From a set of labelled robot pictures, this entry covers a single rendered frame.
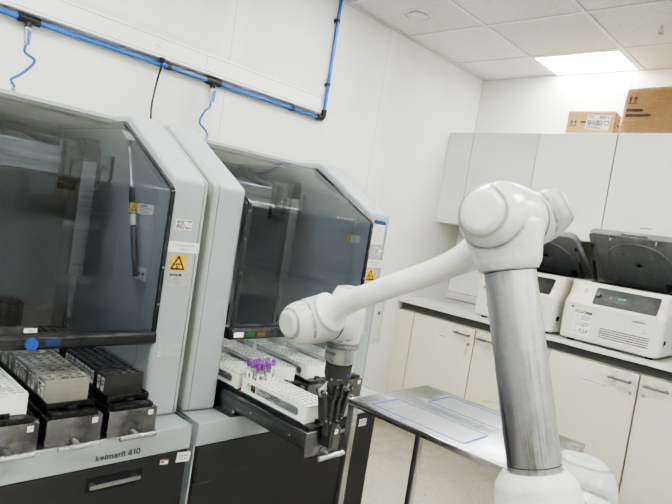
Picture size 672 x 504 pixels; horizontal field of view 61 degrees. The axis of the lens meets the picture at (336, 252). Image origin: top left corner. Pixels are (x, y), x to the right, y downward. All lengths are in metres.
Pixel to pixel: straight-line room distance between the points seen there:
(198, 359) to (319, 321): 0.56
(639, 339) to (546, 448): 2.50
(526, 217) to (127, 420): 1.13
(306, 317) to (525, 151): 3.09
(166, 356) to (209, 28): 1.84
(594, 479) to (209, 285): 1.14
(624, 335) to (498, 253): 2.55
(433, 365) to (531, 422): 3.07
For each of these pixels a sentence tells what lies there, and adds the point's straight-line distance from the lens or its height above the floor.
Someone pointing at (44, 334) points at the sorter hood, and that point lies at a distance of 1.59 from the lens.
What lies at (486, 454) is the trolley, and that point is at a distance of 1.70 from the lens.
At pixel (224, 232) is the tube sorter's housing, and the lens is 1.79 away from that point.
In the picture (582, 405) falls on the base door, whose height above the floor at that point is 0.55.
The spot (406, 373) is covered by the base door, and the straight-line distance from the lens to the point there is 4.33.
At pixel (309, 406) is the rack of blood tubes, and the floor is 0.86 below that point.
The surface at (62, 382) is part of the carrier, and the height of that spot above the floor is 0.87.
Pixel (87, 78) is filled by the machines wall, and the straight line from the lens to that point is 2.79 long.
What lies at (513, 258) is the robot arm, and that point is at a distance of 1.12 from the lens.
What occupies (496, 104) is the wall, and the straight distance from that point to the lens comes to 4.87.
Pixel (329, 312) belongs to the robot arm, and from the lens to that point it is 1.38.
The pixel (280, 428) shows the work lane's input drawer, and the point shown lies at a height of 0.78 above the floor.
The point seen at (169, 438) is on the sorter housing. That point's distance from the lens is 1.76.
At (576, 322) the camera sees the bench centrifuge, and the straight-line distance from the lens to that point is 3.70.
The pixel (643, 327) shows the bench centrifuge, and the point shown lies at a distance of 3.60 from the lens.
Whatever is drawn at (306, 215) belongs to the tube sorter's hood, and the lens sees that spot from 1.97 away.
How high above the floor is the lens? 1.38
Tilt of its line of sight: 3 degrees down
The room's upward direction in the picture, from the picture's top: 9 degrees clockwise
